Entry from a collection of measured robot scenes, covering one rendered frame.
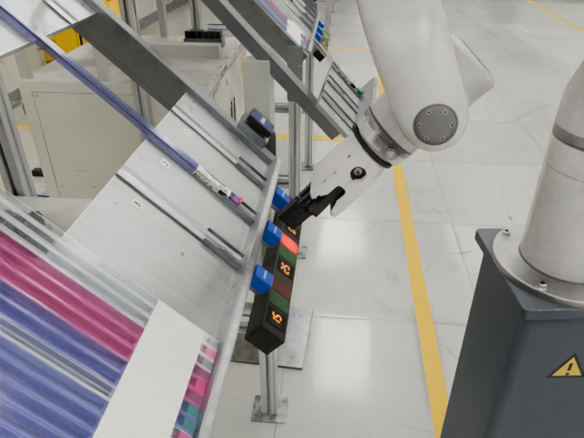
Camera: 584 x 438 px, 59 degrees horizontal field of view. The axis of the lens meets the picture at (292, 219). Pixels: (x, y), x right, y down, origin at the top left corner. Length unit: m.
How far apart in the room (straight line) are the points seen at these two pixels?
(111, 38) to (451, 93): 0.57
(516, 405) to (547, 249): 0.24
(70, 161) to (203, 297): 1.48
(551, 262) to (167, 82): 0.64
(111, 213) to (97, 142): 1.36
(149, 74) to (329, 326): 1.00
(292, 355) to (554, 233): 0.98
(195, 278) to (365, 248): 1.43
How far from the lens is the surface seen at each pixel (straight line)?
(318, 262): 1.90
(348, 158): 0.67
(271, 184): 0.84
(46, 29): 0.81
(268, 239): 0.77
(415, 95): 0.57
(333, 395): 1.46
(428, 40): 0.57
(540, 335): 0.76
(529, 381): 0.81
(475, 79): 0.65
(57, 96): 1.94
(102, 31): 0.94
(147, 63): 0.92
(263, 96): 1.19
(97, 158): 1.98
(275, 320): 0.69
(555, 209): 0.71
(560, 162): 0.69
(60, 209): 1.09
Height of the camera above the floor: 1.12
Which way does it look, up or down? 32 degrees down
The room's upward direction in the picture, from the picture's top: straight up
